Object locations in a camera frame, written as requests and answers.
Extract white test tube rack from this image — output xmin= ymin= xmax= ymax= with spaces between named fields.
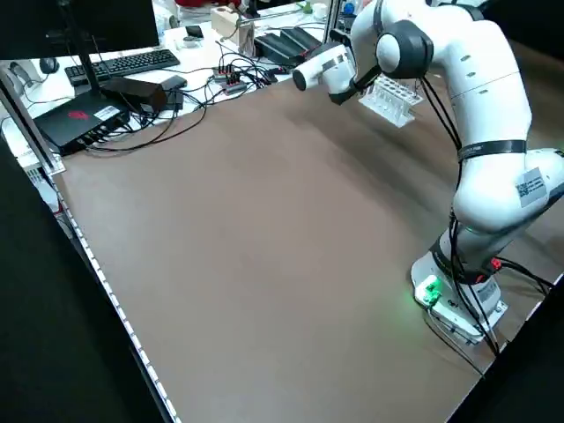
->
xmin=357 ymin=72 xmax=425 ymax=129

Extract grey hub with red plugs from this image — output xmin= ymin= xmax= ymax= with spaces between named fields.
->
xmin=212 ymin=63 xmax=249 ymax=96

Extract black ribbed device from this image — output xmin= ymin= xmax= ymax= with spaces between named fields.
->
xmin=254 ymin=33 xmax=305 ymax=67
xmin=279 ymin=26 xmax=325 ymax=56

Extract dark brown rectangular box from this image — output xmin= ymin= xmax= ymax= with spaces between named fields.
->
xmin=100 ymin=77 xmax=169 ymax=115

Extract black keyboard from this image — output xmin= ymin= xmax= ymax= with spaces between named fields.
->
xmin=64 ymin=48 xmax=182 ymax=87

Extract black box with red logo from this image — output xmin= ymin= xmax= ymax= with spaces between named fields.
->
xmin=33 ymin=97 xmax=133 ymax=158

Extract black computer monitor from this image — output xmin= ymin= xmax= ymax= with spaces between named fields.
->
xmin=0 ymin=0 xmax=160 ymax=96

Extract black hub cable bundle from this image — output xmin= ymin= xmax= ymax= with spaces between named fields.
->
xmin=204 ymin=50 xmax=286 ymax=107

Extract long black desk cable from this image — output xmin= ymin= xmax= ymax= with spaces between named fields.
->
xmin=83 ymin=74 xmax=211 ymax=153

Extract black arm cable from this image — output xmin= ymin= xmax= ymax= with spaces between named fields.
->
xmin=413 ymin=74 xmax=552 ymax=380

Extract white perforated table rail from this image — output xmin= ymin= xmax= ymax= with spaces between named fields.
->
xmin=51 ymin=172 xmax=182 ymax=423

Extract aluminium frame post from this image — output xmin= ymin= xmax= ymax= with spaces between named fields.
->
xmin=324 ymin=0 xmax=344 ymax=45
xmin=0 ymin=65 xmax=67 ymax=176

